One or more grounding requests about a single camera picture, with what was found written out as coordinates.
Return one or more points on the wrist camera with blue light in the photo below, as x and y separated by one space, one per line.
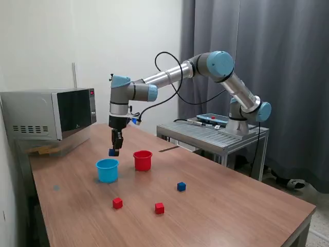
136 121

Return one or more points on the wooden block stack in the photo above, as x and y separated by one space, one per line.
43 151

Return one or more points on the red wooden cube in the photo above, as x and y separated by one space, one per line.
159 208
117 203

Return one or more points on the blue wooden cube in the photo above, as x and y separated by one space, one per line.
181 187
111 153

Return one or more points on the silver blue UR5e robot arm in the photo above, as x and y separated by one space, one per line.
167 76

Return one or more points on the blue plastic cup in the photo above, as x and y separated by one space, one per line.
107 175

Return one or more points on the white thin pole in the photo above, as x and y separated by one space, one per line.
74 76

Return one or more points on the silver microwave oven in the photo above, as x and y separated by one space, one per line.
30 110

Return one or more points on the black white shoe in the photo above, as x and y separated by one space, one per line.
295 184

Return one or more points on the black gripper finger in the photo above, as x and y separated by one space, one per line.
119 144
113 139

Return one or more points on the grey curtain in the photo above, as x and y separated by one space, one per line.
303 51

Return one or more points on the grey metal robot stand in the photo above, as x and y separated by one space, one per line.
205 133

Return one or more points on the blue teach pendant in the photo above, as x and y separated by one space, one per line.
205 117

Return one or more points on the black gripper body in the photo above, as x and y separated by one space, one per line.
118 122

